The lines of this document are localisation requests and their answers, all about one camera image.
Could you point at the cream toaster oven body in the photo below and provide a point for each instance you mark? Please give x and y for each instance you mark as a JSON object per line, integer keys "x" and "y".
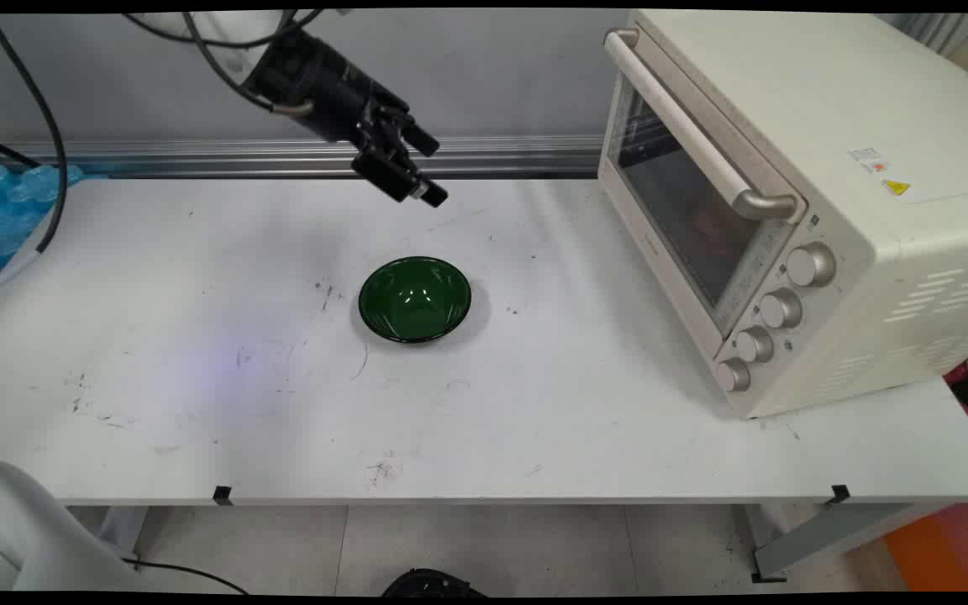
{"x": 870, "y": 101}

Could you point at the small silver oven knob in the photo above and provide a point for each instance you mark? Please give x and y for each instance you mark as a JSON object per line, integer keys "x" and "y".
{"x": 733, "y": 375}

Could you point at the black tape marker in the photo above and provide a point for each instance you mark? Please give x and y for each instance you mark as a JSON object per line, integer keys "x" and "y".
{"x": 840, "y": 494}
{"x": 222, "y": 495}

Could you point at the blue bubble wrap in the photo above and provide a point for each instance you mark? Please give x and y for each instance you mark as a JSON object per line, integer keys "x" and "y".
{"x": 5, "y": 210}

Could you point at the aluminium profile rail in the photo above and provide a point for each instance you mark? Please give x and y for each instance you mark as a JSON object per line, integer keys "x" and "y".
{"x": 198, "y": 155}

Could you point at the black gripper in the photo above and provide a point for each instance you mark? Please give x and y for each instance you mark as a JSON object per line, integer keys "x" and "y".
{"x": 316, "y": 84}

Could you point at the grey table leg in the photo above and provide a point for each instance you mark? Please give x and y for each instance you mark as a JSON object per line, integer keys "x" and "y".
{"x": 123, "y": 529}

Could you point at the large silver oven knob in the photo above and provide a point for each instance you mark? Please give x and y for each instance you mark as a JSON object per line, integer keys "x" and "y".
{"x": 810, "y": 265}

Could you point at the grey table leg brace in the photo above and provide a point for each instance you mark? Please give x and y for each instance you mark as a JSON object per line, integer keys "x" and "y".
{"x": 837, "y": 533}

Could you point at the black object on floor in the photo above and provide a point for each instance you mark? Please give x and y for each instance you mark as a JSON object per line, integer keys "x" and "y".
{"x": 434, "y": 584}

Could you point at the dark green glass bowl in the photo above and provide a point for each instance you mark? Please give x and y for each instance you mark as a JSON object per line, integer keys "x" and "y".
{"x": 414, "y": 301}

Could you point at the yellow warning sticker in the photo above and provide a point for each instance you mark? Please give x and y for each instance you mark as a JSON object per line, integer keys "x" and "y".
{"x": 896, "y": 186}

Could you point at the white label sticker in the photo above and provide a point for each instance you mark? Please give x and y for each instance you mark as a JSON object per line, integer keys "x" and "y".
{"x": 868, "y": 158}

